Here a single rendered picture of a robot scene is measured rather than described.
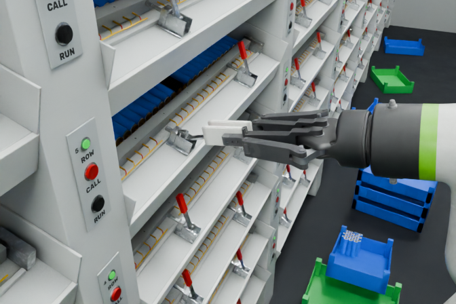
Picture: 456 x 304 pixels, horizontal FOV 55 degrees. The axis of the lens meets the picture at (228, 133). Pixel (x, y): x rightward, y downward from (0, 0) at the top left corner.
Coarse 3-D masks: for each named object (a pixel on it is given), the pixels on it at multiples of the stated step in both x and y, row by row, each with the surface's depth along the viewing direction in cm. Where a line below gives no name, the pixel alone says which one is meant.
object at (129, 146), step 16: (224, 64) 88; (240, 64) 94; (208, 80) 83; (224, 80) 87; (176, 96) 75; (192, 96) 78; (160, 112) 70; (176, 112) 74; (144, 128) 66; (160, 128) 70; (128, 144) 63; (144, 144) 65
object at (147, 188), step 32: (256, 32) 101; (256, 64) 98; (224, 96) 84; (256, 96) 96; (192, 128) 74; (128, 160) 64; (160, 160) 66; (192, 160) 69; (128, 192) 59; (160, 192) 61; (128, 224) 55
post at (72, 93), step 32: (0, 0) 32; (32, 0) 34; (0, 32) 34; (32, 32) 35; (96, 32) 42; (32, 64) 35; (64, 64) 39; (96, 64) 43; (64, 96) 40; (96, 96) 44; (64, 128) 41; (64, 160) 41; (32, 192) 43; (64, 192) 42; (64, 224) 43; (96, 256) 50; (128, 256) 56; (96, 288) 51; (128, 288) 58
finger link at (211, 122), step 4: (208, 120) 66; (212, 120) 66; (216, 120) 65; (220, 120) 65; (224, 120) 65; (228, 120) 65; (232, 120) 64; (208, 124) 66; (212, 124) 66; (216, 124) 65; (220, 124) 65; (224, 124) 65; (228, 124) 64; (232, 124) 64; (236, 124) 64; (240, 124) 63; (244, 124) 63; (248, 124) 63; (248, 128) 63
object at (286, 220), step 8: (312, 160) 196; (320, 160) 194; (312, 168) 194; (304, 176) 188; (312, 176) 189; (304, 184) 183; (296, 192) 178; (304, 192) 180; (288, 200) 172; (296, 200) 175; (288, 208) 170; (296, 208) 171; (280, 216) 162; (288, 216) 166; (280, 224) 162; (288, 224) 161; (280, 232) 159; (288, 232) 160; (280, 240) 156; (280, 248) 153
